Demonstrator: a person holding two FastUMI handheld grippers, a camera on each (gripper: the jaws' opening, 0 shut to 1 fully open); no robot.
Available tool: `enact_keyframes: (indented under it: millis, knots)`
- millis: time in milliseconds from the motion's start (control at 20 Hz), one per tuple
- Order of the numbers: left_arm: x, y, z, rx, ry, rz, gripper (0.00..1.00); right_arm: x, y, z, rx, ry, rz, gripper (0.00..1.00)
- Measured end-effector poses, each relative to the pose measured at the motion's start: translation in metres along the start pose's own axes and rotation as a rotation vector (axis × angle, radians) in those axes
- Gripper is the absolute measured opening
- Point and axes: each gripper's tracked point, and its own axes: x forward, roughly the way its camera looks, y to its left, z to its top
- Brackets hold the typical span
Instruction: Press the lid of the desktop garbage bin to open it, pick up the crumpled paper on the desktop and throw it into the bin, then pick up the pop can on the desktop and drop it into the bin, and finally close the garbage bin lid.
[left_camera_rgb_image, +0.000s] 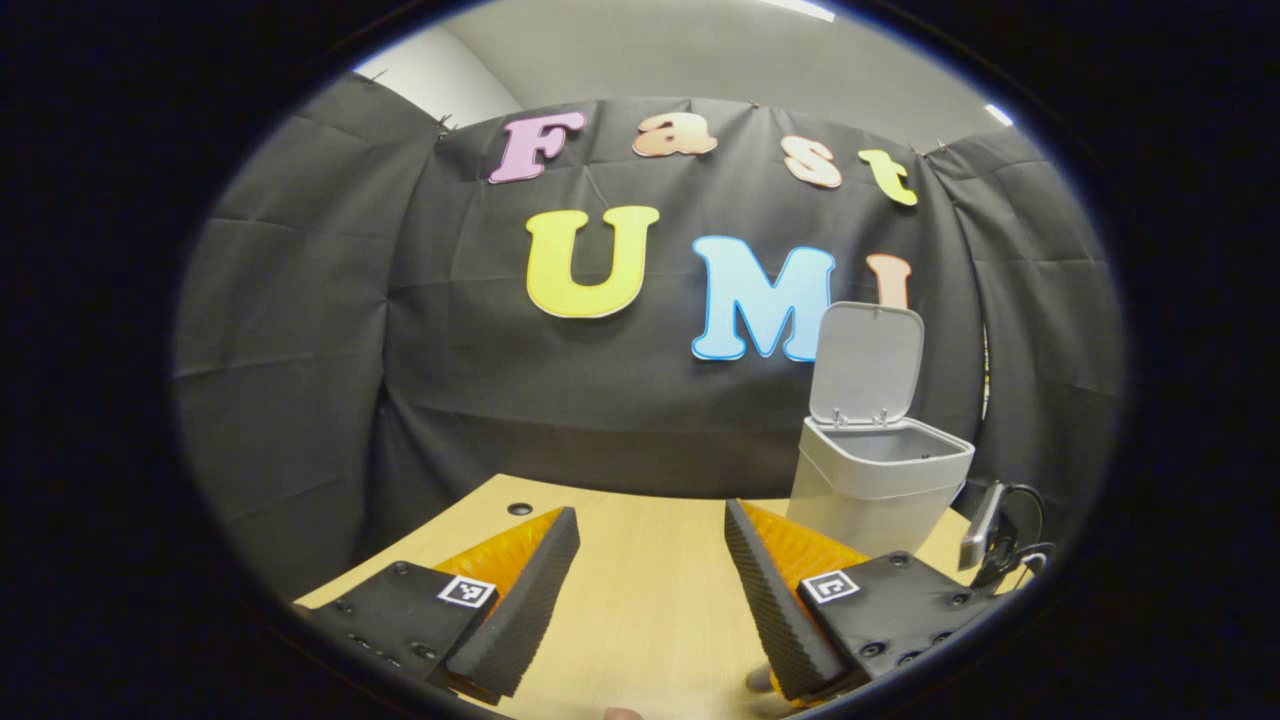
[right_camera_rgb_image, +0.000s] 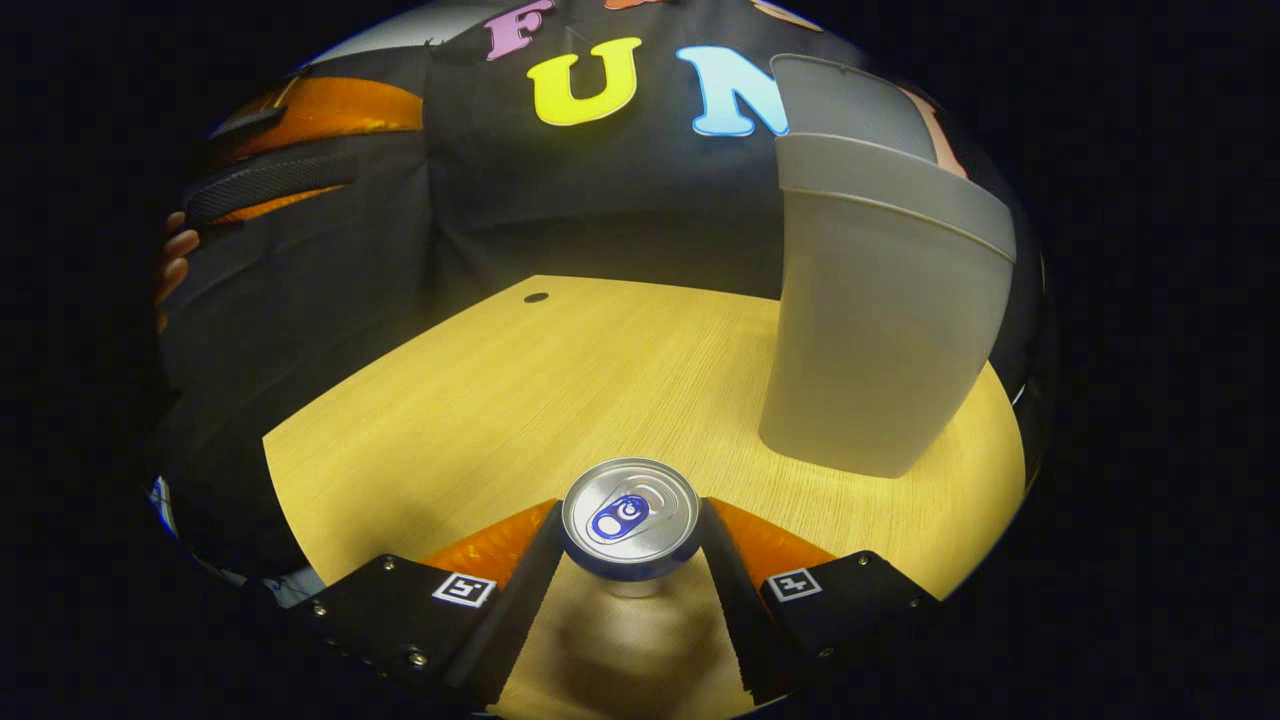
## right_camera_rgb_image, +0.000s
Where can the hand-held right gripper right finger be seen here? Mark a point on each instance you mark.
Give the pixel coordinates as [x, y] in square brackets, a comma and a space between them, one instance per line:
[740, 620]

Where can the white desktop garbage bin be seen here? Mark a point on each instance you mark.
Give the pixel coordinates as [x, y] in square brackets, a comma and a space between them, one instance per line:
[880, 330]

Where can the wooden desktop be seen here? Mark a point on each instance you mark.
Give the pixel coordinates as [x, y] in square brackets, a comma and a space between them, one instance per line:
[500, 400]

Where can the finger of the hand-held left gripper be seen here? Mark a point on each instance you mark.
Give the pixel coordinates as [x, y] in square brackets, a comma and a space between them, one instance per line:
[270, 183]
[340, 105]

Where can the silver pop can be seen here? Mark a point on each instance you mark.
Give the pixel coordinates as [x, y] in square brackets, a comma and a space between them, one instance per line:
[630, 515]

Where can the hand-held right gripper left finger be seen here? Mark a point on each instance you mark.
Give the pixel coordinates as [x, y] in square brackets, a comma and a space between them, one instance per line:
[510, 610]

